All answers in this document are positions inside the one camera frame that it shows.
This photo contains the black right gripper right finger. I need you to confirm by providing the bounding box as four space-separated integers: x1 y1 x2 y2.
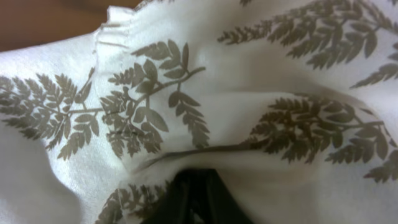
198 169 253 224

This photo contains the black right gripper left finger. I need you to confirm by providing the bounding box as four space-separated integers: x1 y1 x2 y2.
142 169 199 224

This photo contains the white fern print garment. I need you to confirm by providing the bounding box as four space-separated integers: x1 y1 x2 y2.
1 0 397 223

